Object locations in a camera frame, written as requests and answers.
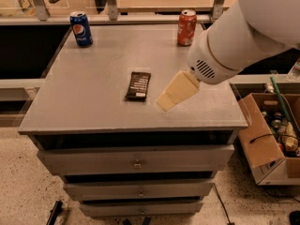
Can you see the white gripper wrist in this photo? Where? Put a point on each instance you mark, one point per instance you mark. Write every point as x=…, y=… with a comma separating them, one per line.
x=206, y=61

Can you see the black rxbar chocolate bar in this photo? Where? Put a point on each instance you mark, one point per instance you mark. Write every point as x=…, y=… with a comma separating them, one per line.
x=138, y=85

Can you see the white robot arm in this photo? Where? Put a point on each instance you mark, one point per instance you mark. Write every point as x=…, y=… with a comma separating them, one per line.
x=248, y=32

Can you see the orange soda can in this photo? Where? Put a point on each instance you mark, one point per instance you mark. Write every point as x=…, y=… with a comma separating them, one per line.
x=186, y=27

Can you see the blue pepsi can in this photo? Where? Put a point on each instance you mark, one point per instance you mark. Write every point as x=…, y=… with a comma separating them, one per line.
x=81, y=29

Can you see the top grey drawer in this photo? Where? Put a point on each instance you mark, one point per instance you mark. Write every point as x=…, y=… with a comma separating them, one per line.
x=145, y=159

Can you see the grey drawer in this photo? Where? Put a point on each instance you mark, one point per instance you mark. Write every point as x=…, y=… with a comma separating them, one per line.
x=145, y=159
x=118, y=209
x=146, y=189

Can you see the open cardboard box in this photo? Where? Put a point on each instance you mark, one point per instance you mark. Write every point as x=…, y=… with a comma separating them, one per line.
x=268, y=164

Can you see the grey drawer cabinet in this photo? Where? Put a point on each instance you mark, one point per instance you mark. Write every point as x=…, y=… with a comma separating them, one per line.
x=82, y=103

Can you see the green stick in box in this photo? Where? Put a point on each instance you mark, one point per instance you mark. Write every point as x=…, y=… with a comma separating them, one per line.
x=280, y=99

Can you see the middle grey drawer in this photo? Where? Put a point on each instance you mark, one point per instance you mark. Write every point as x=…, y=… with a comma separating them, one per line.
x=146, y=189

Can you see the bottom grey drawer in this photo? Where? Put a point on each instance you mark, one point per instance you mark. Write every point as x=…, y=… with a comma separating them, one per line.
x=118, y=209

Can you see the black tool on floor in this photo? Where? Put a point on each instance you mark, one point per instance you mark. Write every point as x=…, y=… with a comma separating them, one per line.
x=55, y=212

